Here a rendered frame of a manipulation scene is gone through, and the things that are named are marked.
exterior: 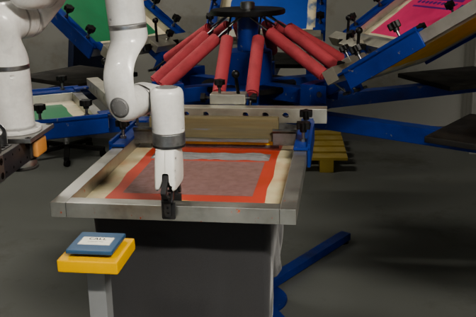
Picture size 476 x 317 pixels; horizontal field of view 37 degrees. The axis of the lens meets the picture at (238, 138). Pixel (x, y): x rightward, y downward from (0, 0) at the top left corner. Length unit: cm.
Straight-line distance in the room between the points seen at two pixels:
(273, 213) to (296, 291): 183
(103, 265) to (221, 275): 42
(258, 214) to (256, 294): 26
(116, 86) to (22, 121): 33
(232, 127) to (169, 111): 65
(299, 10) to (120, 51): 234
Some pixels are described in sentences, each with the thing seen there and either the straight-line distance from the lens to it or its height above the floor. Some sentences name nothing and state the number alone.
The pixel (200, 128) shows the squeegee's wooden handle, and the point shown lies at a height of 102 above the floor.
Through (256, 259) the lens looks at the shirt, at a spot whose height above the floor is 82.
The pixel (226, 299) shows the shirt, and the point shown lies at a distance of 188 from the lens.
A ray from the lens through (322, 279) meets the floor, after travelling 359.
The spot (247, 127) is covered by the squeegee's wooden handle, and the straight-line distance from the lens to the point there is 222.
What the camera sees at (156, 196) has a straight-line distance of 186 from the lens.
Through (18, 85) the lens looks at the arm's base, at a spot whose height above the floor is 126.
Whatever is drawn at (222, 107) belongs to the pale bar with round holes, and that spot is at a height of 104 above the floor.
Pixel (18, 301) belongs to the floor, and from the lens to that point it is 358.
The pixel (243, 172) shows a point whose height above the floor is 96.
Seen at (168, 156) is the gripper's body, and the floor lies 112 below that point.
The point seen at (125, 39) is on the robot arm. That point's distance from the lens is 161.
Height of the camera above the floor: 157
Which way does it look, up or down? 15 degrees down
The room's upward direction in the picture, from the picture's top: 1 degrees counter-clockwise
